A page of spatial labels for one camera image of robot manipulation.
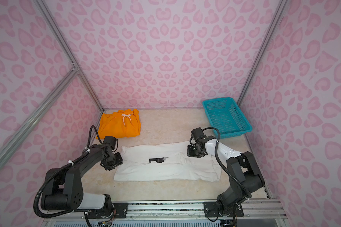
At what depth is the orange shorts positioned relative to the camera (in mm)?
1034

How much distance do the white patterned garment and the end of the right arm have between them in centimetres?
3

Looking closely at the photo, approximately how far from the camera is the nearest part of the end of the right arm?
0.66 metres

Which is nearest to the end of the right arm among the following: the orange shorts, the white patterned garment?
the white patterned garment

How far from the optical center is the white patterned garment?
856mm

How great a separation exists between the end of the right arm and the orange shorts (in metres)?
0.44

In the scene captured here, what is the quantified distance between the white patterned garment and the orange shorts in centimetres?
11

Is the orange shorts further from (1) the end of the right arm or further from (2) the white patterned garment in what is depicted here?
(1) the end of the right arm
